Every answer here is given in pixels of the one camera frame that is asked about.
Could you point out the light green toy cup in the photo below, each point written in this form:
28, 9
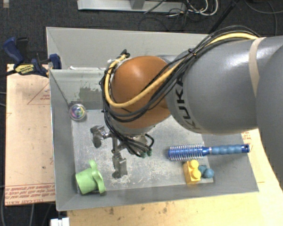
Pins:
87, 179

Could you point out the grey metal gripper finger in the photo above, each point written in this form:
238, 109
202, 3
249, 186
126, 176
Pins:
97, 138
120, 168

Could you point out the blue round hairbrush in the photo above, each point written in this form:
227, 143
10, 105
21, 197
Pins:
202, 151

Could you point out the grey metal bin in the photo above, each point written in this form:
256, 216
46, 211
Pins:
155, 173

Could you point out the yellow toy brick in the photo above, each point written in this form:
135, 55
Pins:
191, 172

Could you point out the small blue rubber toy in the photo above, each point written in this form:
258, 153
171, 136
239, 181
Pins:
207, 172

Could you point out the brown cardboard board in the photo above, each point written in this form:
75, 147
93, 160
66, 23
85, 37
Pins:
28, 135

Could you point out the clear iridescent ball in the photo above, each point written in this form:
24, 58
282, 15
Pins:
77, 112

